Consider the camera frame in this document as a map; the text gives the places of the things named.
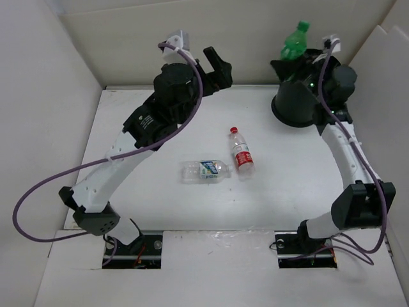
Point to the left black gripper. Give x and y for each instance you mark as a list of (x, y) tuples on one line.
[(220, 67)]

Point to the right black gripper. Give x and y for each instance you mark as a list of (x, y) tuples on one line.
[(284, 68)]

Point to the green plastic bottle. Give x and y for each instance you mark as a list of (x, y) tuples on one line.
[(296, 43)]

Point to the clear bottle blue white label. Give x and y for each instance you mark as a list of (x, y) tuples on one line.
[(205, 172)]

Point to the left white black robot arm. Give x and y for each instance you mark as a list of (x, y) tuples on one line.
[(142, 134)]

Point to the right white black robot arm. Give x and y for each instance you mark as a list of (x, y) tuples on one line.
[(366, 198)]

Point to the black cylindrical bin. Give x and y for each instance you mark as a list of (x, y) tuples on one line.
[(294, 104)]

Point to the clear bottle red label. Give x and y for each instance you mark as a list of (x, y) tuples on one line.
[(241, 153)]

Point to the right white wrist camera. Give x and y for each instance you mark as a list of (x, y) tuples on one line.
[(330, 43)]

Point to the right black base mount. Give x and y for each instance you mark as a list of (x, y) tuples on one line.
[(292, 253)]

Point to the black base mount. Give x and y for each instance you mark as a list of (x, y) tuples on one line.
[(148, 256), (292, 253)]

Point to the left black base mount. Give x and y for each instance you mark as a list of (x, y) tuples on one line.
[(148, 256)]

